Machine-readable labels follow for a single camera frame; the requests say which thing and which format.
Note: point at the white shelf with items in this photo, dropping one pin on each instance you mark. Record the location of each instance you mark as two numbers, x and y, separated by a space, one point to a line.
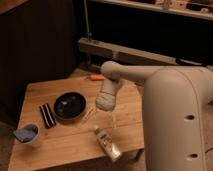
176 7

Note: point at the black handle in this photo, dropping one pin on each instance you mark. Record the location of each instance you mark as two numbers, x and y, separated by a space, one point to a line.
187 63

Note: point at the orange pen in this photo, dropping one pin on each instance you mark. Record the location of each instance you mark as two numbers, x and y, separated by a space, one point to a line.
96 77

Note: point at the blue cloth in cup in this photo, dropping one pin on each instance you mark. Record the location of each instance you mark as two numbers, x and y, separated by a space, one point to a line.
25 135

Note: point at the black round bowl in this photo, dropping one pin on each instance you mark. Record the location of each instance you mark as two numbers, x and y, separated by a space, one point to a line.
70 105

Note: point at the metal pole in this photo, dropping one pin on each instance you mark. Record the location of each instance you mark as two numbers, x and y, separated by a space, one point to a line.
88 33

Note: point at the white cup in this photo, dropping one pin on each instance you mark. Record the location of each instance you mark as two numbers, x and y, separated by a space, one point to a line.
36 142

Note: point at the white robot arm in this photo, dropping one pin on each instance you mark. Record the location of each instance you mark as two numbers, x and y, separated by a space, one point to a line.
172 105

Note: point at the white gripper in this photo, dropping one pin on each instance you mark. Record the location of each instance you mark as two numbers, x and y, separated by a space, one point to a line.
106 100

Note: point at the black white striped sponge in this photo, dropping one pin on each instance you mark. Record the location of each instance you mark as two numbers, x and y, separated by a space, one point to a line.
47 116

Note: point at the light wooden table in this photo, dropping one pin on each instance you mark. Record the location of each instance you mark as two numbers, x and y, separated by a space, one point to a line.
70 142

